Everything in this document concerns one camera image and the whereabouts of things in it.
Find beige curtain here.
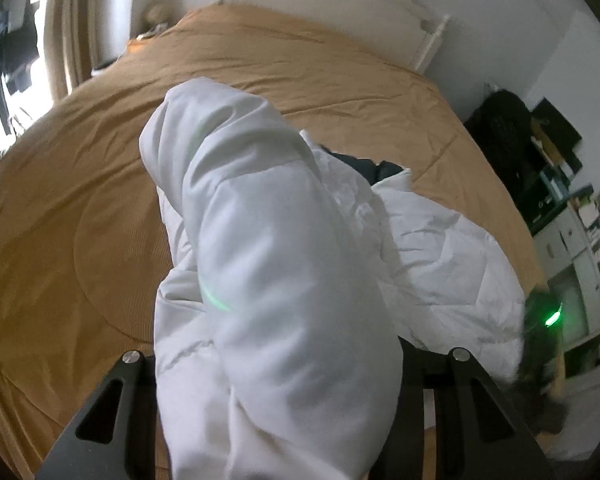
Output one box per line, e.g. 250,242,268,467
42,0,141,101

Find round beige ornament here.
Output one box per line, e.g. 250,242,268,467
147,5,173,28

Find dark hanging clothes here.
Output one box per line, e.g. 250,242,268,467
0,0,41,96

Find white puffy jacket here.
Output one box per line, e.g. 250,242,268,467
139,77,528,480

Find black bag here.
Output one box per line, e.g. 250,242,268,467
462,89,546,231

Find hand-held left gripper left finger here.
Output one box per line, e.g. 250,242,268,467
35,350,173,480

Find bed with tan cover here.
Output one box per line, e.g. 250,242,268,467
0,4,548,480

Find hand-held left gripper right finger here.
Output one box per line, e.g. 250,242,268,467
367,337,556,480

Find white cabinet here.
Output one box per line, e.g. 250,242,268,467
530,205,600,341

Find white headboard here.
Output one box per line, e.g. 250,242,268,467
220,0,451,73

